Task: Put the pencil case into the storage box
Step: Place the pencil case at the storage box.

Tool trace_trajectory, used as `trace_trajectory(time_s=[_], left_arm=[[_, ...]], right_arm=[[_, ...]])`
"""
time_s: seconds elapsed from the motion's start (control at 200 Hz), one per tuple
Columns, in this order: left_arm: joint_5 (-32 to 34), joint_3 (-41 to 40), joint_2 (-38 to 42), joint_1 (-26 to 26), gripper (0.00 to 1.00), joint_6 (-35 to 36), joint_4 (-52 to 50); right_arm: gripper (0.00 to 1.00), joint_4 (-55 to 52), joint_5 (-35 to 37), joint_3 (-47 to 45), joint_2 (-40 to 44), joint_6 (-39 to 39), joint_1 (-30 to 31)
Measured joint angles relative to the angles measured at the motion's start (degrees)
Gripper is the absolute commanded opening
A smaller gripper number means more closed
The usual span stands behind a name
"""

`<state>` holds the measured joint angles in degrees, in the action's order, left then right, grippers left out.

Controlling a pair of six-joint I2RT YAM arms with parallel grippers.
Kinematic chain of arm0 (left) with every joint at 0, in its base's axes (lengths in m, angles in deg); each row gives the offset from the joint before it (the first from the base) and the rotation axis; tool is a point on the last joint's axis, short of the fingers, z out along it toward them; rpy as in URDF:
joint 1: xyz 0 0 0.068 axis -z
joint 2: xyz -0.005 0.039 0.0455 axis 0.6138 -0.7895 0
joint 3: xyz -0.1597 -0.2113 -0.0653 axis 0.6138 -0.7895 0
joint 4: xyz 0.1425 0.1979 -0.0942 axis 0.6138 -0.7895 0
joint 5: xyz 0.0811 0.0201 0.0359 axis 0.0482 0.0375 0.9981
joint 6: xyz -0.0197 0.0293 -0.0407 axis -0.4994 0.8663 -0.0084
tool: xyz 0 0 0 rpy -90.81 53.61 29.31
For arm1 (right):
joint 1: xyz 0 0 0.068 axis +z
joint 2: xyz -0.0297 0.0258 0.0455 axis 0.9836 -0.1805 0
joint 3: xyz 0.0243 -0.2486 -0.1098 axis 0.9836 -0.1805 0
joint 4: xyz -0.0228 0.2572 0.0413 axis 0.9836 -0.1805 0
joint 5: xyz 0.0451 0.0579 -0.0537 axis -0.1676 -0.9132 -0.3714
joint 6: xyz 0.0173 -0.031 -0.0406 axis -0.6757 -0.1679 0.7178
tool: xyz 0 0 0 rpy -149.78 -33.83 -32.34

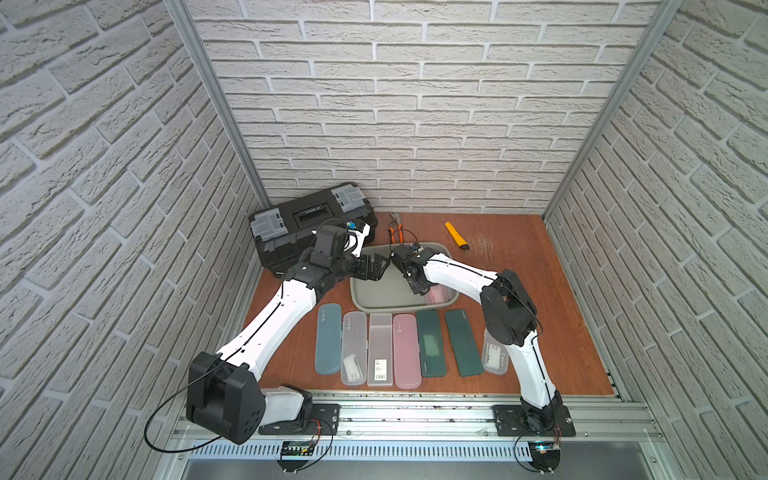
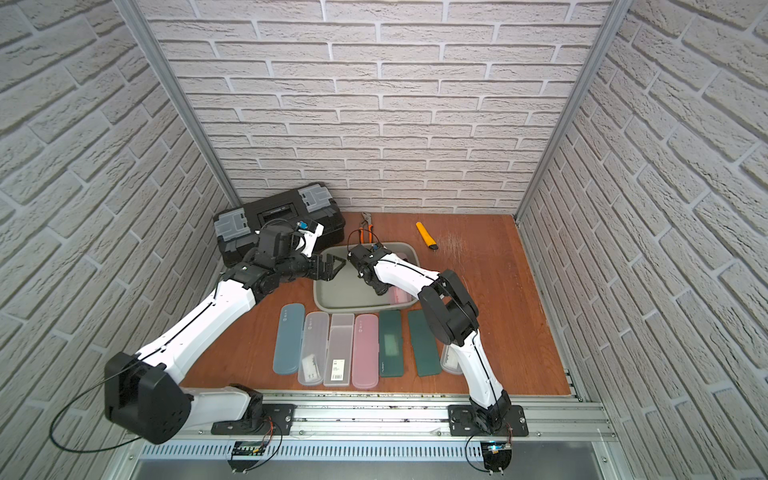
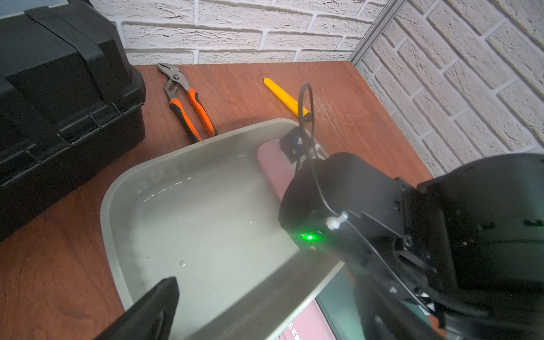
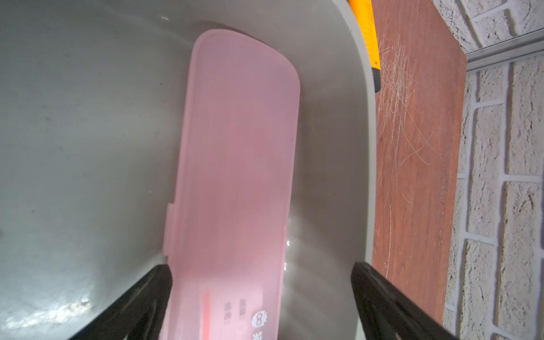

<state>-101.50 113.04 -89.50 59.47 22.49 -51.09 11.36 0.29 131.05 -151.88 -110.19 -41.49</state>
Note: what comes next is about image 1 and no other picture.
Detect aluminium corner post right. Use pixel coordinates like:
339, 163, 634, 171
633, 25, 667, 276
541, 0, 683, 222

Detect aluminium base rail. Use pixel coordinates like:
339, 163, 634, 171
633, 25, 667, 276
150, 391, 682, 479

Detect clear frosted pencil case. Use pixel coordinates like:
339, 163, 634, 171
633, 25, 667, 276
482, 330, 509, 375

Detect pink pencil case on table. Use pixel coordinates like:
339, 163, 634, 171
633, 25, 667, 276
393, 314, 422, 390

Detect orange-handled pliers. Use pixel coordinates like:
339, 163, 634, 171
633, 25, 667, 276
388, 213, 404, 244

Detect pink pencil case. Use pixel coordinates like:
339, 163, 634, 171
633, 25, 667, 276
393, 314, 422, 390
424, 285, 454, 305

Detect yellow utility knife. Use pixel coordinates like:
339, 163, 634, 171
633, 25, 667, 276
445, 222, 470, 250

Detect right control circuit board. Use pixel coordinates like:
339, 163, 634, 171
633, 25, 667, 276
528, 442, 561, 474

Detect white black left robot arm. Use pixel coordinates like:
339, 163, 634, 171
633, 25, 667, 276
186, 220, 371, 445

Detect aluminium corner post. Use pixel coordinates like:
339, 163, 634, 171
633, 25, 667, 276
541, 0, 683, 222
166, 0, 272, 207

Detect clear pencil case with barcode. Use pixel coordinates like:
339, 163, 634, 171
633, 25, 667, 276
367, 313, 394, 387

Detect control circuit board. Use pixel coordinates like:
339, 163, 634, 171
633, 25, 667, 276
280, 440, 316, 461
528, 442, 561, 474

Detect dark green pencil case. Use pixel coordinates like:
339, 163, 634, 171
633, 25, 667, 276
445, 309, 484, 377
416, 310, 447, 378

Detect blue-grey pencil case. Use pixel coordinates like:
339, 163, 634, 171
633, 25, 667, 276
314, 303, 342, 375

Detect clear pencil case with label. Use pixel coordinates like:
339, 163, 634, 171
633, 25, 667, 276
341, 311, 368, 386

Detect grey-green storage tray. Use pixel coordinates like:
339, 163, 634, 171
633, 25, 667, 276
350, 265, 459, 314

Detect black plastic toolbox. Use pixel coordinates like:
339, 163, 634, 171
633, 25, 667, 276
250, 183, 378, 278

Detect aluminium corner post left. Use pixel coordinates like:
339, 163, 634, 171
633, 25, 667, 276
166, 0, 272, 207

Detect left control circuit board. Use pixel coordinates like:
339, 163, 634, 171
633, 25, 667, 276
280, 440, 316, 461

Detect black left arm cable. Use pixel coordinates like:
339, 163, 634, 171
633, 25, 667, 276
142, 359, 241, 454

